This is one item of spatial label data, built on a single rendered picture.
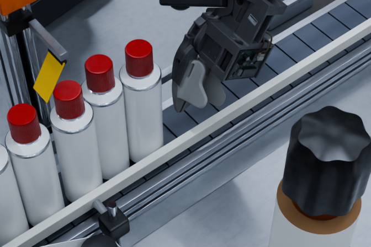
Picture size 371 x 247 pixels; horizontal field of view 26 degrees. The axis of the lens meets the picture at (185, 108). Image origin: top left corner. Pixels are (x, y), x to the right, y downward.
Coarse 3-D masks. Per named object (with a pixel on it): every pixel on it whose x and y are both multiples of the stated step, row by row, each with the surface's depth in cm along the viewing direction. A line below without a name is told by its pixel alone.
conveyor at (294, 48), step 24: (360, 0) 130; (312, 24) 127; (336, 24) 127; (288, 48) 123; (312, 48) 123; (264, 72) 120; (312, 72) 120; (240, 96) 117; (168, 120) 114; (192, 120) 114; (240, 120) 114; (120, 192) 107; (48, 240) 102
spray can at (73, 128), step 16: (64, 80) 92; (64, 96) 90; (80, 96) 91; (64, 112) 91; (80, 112) 92; (64, 128) 93; (80, 128) 93; (64, 144) 95; (80, 144) 95; (96, 144) 98; (64, 160) 98; (80, 160) 97; (96, 160) 99; (64, 176) 101; (80, 176) 100; (96, 176) 101; (80, 192) 102
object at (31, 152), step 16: (16, 112) 89; (32, 112) 89; (16, 128) 88; (32, 128) 89; (16, 144) 90; (32, 144) 90; (48, 144) 92; (16, 160) 91; (32, 160) 91; (48, 160) 93; (16, 176) 95; (32, 176) 93; (48, 176) 95; (32, 192) 96; (48, 192) 97; (32, 208) 99; (48, 208) 99; (32, 224) 102
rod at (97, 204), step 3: (93, 201) 102; (96, 201) 102; (99, 201) 102; (93, 204) 102; (96, 204) 102; (99, 204) 102; (102, 204) 102; (96, 207) 102; (99, 207) 101; (102, 207) 101; (105, 207) 101; (96, 210) 102; (99, 210) 101; (102, 210) 101; (105, 210) 101; (99, 213) 101
